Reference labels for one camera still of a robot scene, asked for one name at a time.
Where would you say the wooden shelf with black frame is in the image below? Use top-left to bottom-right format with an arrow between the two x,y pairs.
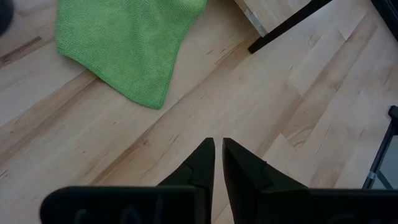
234,0 -> 333,54

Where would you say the green microfibre cloth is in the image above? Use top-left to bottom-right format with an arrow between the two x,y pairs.
55,0 -> 208,110

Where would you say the black aluminium table frame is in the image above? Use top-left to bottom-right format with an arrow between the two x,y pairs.
362,0 -> 398,190

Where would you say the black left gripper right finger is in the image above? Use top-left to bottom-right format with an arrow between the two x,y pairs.
221,138 -> 308,224

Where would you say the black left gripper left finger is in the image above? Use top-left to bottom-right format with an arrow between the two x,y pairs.
157,138 -> 216,224

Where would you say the black mug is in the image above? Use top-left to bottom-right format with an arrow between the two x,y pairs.
0,0 -> 15,37

